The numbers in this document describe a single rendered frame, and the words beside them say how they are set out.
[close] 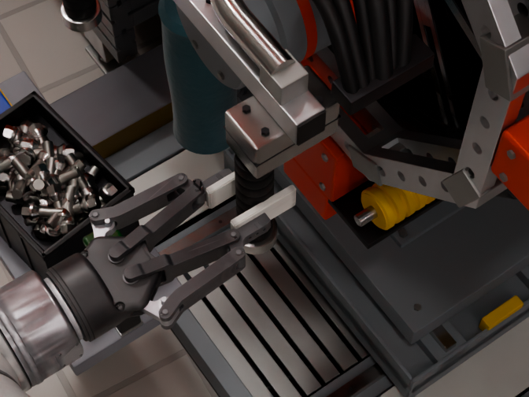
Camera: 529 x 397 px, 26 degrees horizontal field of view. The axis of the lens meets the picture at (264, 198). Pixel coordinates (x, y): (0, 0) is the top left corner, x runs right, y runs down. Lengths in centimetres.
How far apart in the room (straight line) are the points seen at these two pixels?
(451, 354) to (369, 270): 17
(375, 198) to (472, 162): 30
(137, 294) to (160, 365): 89
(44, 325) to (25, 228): 46
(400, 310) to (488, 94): 69
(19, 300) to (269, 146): 25
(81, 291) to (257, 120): 21
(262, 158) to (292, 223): 87
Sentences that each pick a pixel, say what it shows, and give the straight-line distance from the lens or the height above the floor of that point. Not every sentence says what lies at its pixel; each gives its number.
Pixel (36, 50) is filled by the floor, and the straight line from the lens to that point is 226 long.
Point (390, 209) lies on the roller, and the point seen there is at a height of 53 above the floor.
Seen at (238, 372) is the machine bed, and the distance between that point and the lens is 183.
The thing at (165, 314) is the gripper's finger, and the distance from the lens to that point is 101.
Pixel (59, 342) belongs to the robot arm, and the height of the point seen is 85.
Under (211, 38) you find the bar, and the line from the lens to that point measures 101.
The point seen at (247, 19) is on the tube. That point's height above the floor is 101.
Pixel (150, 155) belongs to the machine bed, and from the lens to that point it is 200.
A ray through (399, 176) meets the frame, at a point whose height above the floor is 65.
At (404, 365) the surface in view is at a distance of 175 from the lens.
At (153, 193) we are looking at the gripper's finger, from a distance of 107.
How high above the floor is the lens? 176
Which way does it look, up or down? 60 degrees down
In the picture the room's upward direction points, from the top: straight up
